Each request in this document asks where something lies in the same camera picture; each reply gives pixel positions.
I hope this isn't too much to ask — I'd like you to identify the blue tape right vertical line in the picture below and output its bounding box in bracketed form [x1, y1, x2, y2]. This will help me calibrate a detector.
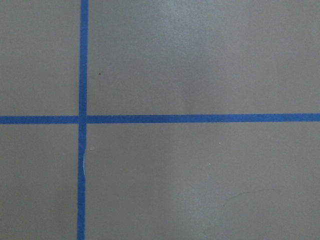
[76, 0, 89, 240]

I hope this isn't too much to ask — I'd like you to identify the blue tape upper horizontal line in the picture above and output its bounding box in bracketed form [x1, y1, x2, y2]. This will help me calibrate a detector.
[0, 113, 320, 125]

